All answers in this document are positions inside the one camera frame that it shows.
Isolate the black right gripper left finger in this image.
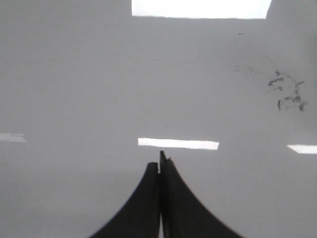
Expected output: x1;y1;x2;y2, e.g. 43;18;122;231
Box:
91;162;160;238

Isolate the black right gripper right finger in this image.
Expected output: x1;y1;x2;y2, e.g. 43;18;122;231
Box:
159;151;241;238

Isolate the white whiteboard with metal frame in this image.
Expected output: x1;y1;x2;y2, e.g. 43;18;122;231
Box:
0;0;317;238

